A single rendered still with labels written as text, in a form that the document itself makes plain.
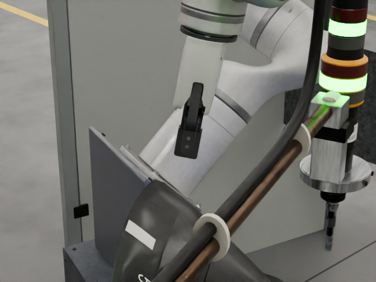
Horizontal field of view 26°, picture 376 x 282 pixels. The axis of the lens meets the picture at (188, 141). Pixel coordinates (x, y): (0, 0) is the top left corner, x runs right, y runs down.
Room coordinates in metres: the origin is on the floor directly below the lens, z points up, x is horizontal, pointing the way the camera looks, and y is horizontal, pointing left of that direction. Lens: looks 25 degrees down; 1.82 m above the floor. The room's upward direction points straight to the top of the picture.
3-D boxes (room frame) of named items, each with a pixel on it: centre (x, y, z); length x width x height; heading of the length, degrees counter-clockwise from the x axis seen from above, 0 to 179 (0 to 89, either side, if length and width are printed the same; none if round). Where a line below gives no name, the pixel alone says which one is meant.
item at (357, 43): (0.72, -0.15, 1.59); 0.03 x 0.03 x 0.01
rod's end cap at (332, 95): (0.69, -0.13, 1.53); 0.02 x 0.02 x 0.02; 64
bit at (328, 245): (0.72, -0.15, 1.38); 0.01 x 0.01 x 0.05
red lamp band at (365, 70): (0.72, -0.15, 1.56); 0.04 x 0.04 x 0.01
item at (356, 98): (0.72, -0.15, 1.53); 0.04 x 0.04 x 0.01
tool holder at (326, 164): (0.71, -0.14, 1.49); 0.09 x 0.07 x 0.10; 154
